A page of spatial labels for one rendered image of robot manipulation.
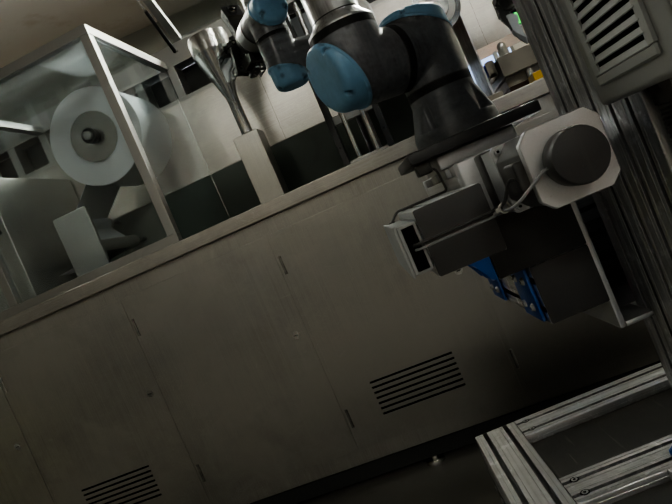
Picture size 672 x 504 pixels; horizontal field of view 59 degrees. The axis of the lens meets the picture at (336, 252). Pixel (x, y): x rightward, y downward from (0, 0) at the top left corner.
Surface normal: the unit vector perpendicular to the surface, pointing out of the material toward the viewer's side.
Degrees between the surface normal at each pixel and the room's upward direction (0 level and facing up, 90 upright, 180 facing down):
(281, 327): 90
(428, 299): 90
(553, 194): 90
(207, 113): 90
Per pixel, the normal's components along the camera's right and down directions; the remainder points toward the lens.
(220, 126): -0.15, 0.11
